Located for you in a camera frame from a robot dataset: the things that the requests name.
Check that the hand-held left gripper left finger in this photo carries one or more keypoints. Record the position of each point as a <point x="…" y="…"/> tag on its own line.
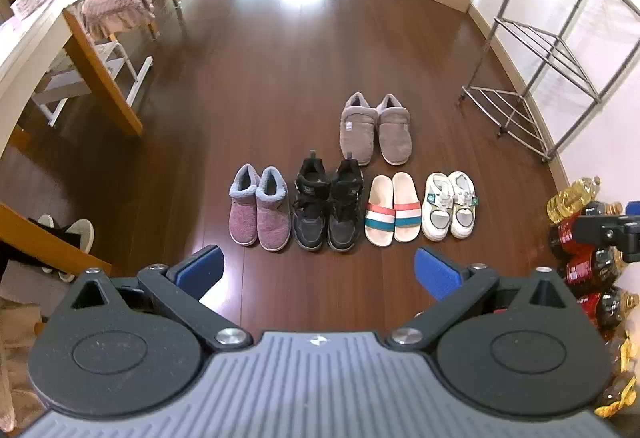
<point x="197" y="270"/>

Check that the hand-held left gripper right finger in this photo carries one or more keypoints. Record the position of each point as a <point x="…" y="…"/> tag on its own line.
<point x="437" y="273"/>

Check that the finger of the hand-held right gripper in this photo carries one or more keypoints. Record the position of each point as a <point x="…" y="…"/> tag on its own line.
<point x="633" y="209"/>
<point x="617" y="233"/>

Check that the white green sneaker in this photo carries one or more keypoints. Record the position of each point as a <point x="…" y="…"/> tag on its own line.
<point x="437" y="210"/>
<point x="462" y="208"/>

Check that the striped slide sandal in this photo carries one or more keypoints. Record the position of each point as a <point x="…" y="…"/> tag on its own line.
<point x="407" y="213"/>
<point x="380" y="218"/>

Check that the purple fuzzy boot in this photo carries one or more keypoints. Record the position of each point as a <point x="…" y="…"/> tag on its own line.
<point x="243" y="215"/>
<point x="273" y="218"/>

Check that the black sneaker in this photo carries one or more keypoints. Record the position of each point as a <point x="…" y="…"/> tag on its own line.
<point x="310" y="210"/>
<point x="346" y="210"/>

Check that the taupe fuzzy slipper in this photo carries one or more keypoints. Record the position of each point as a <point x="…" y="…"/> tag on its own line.
<point x="358" y="130"/>
<point x="395" y="132"/>

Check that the metal corner rack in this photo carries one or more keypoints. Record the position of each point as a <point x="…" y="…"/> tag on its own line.
<point x="545" y="47"/>

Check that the dark red-label bottle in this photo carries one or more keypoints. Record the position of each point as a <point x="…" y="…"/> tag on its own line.
<point x="592" y="270"/>
<point x="561" y="243"/>
<point x="615" y="310"/>

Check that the pale slipper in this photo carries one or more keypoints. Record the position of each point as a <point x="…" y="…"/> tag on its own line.
<point x="83" y="234"/>
<point x="42" y="222"/>

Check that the yellow red-label bottle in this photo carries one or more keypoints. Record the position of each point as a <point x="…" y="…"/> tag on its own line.
<point x="620" y="383"/>

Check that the beige fuzzy cloth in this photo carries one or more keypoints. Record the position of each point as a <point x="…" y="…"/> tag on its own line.
<point x="15" y="353"/>

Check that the wooden dining table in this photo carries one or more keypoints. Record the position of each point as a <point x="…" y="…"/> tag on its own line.
<point x="95" y="82"/>

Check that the white step stool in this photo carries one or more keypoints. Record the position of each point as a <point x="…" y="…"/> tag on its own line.
<point x="75" y="85"/>

